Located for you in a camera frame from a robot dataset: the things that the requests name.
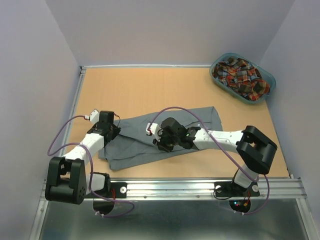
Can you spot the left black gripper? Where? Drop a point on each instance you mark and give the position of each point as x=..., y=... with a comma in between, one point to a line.
x=116, y=130

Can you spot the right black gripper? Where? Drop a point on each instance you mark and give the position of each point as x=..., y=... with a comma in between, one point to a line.
x=161, y=145

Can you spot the grey long sleeve shirt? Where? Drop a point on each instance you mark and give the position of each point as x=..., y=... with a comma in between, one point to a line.
x=132, y=147

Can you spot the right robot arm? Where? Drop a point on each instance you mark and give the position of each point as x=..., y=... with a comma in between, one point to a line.
x=255, y=149

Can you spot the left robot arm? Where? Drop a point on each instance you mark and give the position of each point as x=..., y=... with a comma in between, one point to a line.
x=70, y=177

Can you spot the plaid long sleeve shirt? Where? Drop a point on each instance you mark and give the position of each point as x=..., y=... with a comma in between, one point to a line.
x=242, y=78

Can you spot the teal plastic basket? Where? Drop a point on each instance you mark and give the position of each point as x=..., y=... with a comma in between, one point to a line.
x=265, y=75

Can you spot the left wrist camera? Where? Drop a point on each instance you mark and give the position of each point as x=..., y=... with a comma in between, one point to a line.
x=93, y=117

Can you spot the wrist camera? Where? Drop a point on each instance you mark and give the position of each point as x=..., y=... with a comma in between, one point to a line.
x=153, y=129
x=93, y=117

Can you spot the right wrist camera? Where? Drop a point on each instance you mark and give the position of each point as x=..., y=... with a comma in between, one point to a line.
x=153, y=129

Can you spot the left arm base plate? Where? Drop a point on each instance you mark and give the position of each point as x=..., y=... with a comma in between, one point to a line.
x=114, y=190

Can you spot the aluminium back rail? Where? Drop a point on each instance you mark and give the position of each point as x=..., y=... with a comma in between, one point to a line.
x=85, y=67

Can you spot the aluminium rail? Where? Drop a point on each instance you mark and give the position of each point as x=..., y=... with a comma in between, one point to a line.
x=183, y=189
x=85, y=67

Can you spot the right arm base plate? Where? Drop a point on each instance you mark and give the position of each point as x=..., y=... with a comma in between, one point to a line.
x=228, y=189

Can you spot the aluminium front rail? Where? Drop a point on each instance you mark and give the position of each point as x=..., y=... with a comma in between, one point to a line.
x=183, y=189

